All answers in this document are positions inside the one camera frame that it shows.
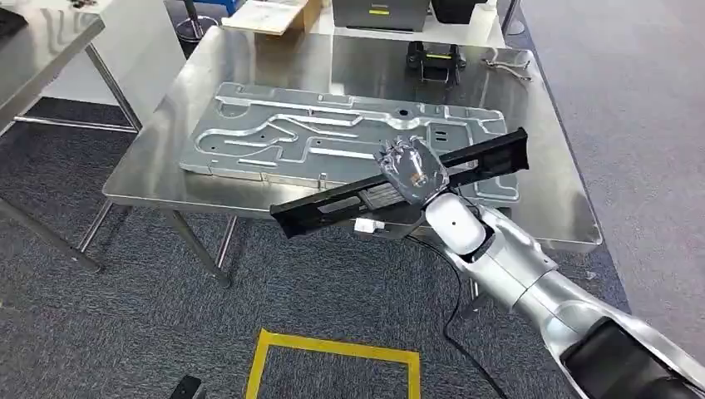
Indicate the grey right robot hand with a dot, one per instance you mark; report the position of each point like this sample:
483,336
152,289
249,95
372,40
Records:
414,170

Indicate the long black plastic part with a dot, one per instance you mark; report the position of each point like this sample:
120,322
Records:
311,212

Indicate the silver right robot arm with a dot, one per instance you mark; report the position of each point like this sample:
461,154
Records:
551,300

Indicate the small white connector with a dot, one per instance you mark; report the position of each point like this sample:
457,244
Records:
368,225

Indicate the stamped metal tray plate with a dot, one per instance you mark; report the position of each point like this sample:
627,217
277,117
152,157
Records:
330,132

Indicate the steel bench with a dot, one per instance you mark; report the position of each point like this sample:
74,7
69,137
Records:
551,182

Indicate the bent metal clip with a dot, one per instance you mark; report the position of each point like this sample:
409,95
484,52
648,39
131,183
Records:
509,67

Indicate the white table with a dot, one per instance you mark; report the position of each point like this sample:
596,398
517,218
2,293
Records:
479,30

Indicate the grey box with yellow label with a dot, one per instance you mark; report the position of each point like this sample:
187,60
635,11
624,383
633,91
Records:
380,14

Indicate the black box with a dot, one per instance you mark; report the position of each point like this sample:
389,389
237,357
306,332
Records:
457,10

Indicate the yellow floor tape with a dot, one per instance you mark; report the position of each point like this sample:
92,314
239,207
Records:
330,348

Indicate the blue bin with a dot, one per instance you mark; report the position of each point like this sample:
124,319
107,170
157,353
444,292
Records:
220,4

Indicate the black stool base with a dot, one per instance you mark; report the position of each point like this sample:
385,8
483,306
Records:
194,25

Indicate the white cabinet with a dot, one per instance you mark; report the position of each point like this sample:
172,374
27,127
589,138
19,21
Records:
143,60

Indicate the black robot foot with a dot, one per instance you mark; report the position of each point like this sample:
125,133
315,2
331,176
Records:
186,388

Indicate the steel side table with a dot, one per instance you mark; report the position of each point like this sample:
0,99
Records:
44,55

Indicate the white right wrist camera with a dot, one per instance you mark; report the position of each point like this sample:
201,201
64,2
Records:
454,223

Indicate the black bracket with yellow label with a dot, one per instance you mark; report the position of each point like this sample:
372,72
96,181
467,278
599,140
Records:
436,60

